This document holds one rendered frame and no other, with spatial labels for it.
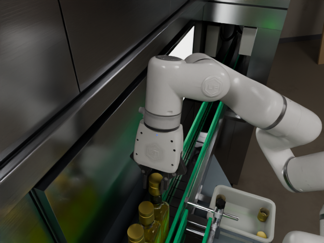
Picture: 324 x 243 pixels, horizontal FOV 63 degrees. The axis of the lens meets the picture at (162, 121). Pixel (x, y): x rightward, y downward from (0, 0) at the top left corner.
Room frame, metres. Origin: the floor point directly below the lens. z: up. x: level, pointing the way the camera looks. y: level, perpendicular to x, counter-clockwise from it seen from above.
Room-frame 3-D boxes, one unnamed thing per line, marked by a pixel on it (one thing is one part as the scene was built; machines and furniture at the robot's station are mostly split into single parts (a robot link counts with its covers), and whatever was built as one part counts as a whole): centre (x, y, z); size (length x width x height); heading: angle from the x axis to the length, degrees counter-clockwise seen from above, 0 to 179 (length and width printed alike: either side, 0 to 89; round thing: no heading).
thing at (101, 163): (0.69, 0.04, 1.15); 0.90 x 0.03 x 0.34; 158
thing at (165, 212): (0.39, 0.01, 0.99); 0.06 x 0.06 x 0.21; 68
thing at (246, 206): (0.53, -0.28, 0.80); 0.22 x 0.17 x 0.09; 68
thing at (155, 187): (0.39, 0.01, 1.17); 0.04 x 0.04 x 0.04
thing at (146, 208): (0.34, 0.04, 1.14); 0.04 x 0.04 x 0.04
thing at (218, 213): (0.46, -0.15, 0.95); 0.17 x 0.03 x 0.12; 68
